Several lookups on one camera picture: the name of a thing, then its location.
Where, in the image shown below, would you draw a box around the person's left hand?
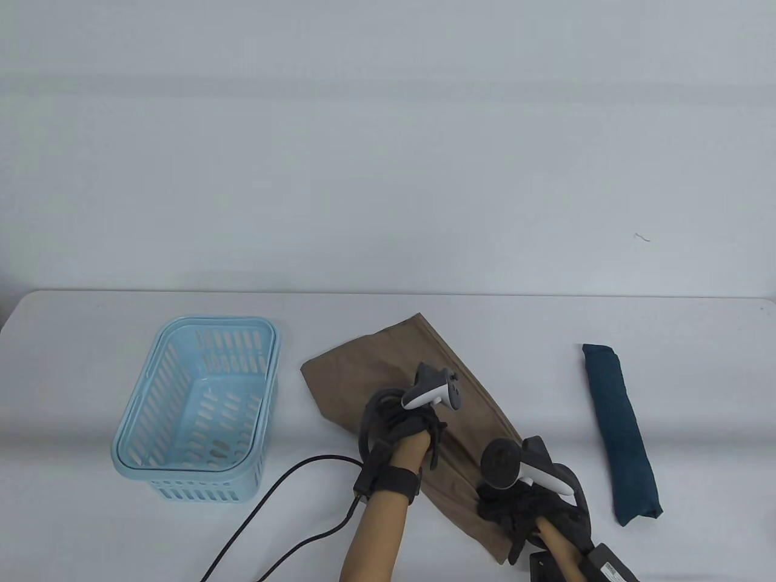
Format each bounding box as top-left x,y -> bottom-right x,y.
375,407 -> 450,471

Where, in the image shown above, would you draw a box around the person's right hand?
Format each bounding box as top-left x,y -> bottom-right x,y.
475,481 -> 594,566

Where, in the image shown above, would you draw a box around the brown garment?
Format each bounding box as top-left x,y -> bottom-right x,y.
301,313 -> 526,565

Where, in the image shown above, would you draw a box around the dark teal shorts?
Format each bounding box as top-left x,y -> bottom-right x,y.
582,344 -> 664,527

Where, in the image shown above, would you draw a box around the person's right forearm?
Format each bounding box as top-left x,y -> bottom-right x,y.
536,517 -> 584,582

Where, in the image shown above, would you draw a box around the dark grey left hand controller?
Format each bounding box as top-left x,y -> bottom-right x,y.
360,363 -> 463,463

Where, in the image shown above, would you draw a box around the dark grey hand controller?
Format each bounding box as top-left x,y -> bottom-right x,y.
480,435 -> 586,505
360,363 -> 463,463

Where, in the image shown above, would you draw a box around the dark grey right hand controller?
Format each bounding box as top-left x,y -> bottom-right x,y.
480,435 -> 586,505

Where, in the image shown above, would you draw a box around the light blue plastic basket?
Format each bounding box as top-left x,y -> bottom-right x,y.
110,315 -> 283,504

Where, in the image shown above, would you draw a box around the black left forearm strap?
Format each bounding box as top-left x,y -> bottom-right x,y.
353,444 -> 424,505

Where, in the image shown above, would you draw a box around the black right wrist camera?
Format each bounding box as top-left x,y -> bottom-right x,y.
529,549 -> 566,582

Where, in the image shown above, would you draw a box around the black cable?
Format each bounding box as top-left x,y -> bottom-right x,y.
199,455 -> 366,582

